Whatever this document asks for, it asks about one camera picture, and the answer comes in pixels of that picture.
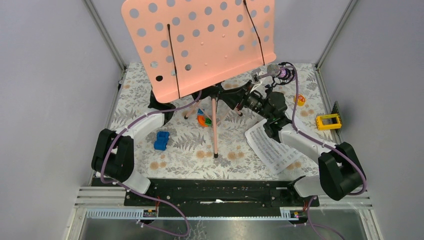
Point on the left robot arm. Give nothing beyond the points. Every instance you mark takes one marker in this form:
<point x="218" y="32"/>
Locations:
<point x="114" y="153"/>

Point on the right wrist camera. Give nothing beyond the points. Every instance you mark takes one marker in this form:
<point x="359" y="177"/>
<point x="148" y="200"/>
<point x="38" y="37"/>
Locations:
<point x="256" y="78"/>

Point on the yellow window frame brick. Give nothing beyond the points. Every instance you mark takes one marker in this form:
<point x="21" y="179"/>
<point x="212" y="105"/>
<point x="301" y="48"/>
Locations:
<point x="326" y="122"/>

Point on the orange curved toy piece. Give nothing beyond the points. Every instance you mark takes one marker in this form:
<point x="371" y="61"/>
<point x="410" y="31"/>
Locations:
<point x="201" y="120"/>

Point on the purple glitter microphone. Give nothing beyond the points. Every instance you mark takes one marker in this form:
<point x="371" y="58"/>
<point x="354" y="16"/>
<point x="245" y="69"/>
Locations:
<point x="280" y="72"/>

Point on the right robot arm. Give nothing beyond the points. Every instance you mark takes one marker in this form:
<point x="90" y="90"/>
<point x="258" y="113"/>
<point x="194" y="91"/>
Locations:
<point x="339" y="170"/>

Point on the dark green baseplate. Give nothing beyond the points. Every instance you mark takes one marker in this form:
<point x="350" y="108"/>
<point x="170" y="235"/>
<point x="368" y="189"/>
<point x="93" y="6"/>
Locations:
<point x="338" y="119"/>

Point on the light blue toy brick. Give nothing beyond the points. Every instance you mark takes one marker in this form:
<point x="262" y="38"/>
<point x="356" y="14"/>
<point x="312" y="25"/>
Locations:
<point x="200" y="112"/>

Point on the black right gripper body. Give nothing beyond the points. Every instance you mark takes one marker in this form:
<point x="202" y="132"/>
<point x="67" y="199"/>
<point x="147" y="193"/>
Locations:
<point x="242" y="96"/>

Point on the grey slotted cable duct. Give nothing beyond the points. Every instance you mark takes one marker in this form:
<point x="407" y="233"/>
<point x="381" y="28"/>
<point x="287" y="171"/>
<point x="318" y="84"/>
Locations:
<point x="272" y="214"/>

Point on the blue toy car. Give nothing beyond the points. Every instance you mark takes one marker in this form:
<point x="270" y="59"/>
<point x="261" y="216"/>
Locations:
<point x="162" y="139"/>

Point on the black microphone tripod stand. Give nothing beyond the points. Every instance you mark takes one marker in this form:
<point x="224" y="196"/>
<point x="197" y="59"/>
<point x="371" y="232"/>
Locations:
<point x="278" y="82"/>

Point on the sheet music page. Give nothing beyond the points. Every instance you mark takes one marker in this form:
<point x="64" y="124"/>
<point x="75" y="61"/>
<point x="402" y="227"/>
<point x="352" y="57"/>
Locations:
<point x="276" y="156"/>

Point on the yellow flower toy block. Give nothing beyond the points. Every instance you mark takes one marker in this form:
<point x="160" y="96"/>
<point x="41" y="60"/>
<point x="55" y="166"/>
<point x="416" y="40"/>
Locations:
<point x="299" y="99"/>

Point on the floral patterned table mat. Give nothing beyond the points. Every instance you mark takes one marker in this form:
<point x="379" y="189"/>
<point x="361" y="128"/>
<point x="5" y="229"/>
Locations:
<point x="190" y="152"/>

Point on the green toy brick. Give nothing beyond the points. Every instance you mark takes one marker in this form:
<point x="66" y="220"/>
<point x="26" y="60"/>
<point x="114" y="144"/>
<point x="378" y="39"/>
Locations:
<point x="208" y="122"/>

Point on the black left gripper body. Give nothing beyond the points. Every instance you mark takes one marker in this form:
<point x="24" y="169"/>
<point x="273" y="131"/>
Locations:
<point x="195" y="95"/>

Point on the pink music stand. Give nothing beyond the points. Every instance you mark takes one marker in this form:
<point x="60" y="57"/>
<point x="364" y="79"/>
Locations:
<point x="188" y="46"/>

